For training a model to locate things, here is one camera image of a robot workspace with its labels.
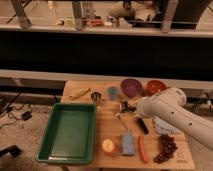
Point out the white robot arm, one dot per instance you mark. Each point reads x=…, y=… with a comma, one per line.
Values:
x=168, y=106

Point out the blue plastic cup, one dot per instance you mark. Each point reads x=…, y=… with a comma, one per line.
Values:
x=112, y=92

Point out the small metal cup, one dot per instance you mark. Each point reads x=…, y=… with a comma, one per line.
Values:
x=95, y=96

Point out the purple bowl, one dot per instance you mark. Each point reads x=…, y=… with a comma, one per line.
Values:
x=131, y=87

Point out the banana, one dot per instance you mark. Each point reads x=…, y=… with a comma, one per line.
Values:
x=79, y=93

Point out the metal spoon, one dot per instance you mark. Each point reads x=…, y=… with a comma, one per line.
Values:
x=117, y=115

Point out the red bowl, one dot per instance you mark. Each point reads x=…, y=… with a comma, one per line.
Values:
x=155, y=86

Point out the blue sponge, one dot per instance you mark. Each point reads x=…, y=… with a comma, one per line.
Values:
x=127, y=142

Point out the peach fruit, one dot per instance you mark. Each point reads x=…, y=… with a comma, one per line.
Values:
x=108, y=146

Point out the green plastic tray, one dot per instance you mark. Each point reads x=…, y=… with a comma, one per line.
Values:
x=69, y=135

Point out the blue patterned cloth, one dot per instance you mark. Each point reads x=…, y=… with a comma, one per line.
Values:
x=163, y=127

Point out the orange carrot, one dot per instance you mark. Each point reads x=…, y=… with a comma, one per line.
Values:
x=142, y=150

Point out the person in beige clothes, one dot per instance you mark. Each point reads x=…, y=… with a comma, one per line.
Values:
x=143, y=10

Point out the bunch of dark grapes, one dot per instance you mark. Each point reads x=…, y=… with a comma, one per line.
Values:
x=167, y=147

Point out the black power adapter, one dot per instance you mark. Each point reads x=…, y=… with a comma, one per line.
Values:
x=26, y=115

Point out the black handled peeler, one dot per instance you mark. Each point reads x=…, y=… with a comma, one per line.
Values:
x=125, y=107

